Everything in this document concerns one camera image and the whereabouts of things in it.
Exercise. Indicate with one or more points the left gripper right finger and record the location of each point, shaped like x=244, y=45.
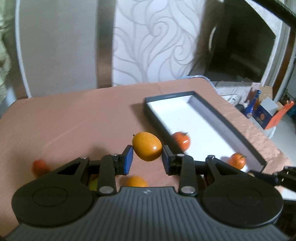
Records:
x=183, y=166

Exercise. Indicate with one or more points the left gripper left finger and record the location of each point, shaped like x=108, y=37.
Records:
x=111, y=166

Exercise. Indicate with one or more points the orange tangerine with stem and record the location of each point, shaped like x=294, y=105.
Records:
x=182, y=139

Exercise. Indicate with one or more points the yellow orange kumquat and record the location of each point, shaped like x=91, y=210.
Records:
x=147, y=146
x=136, y=181

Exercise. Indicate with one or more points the small red apple fruit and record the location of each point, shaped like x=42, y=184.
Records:
x=40, y=168

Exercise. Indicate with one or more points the large green tomato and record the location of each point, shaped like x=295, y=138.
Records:
x=93, y=184

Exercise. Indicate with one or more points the black white shallow box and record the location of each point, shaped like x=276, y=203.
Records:
x=209, y=132

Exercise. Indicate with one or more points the salmon dotted tablecloth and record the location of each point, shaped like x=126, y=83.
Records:
x=95, y=123

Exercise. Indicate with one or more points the orange blue cardboard box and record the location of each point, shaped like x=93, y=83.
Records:
x=269, y=113

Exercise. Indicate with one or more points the blue bottle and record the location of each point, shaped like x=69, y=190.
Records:
x=248, y=111

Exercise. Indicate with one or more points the black television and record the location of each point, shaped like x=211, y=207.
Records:
x=234, y=43

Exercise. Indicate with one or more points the green fringed cloth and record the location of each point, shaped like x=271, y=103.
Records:
x=5, y=58

